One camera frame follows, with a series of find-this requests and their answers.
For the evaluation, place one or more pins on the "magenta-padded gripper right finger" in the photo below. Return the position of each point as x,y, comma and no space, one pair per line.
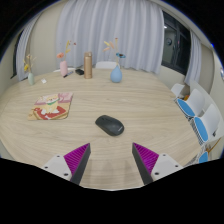
146,160

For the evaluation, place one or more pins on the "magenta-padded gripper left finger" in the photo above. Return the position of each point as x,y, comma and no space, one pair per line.
76,160

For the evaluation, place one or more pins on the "black computer mouse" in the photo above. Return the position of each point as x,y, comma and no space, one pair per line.
110,125

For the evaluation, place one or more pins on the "cartoon printed mouse pad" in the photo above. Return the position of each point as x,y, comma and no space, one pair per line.
50,106

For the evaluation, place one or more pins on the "white and blue chairs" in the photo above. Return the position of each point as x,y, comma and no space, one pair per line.
200,113

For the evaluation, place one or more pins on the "dark marker pen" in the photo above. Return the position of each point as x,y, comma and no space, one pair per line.
68,74

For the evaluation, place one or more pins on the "blue vase with dried flowers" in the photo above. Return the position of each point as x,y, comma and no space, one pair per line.
116,76

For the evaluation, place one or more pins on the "pink vase with dried flowers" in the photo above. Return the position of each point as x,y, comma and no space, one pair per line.
64,69

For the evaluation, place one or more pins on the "green vase with dried flowers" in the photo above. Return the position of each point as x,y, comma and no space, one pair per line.
31,79

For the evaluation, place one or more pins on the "bronze metal drink bottle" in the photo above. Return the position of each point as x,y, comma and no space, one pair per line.
88,66

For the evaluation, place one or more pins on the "narrow white curtain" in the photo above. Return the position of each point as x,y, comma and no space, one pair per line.
194,60
23,50

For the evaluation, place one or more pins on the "dark window strip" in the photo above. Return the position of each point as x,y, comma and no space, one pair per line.
15,65

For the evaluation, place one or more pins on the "dark framed window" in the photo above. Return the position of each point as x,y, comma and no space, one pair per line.
176,46

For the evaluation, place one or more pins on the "wide white sheer curtain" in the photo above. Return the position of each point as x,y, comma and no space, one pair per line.
133,33

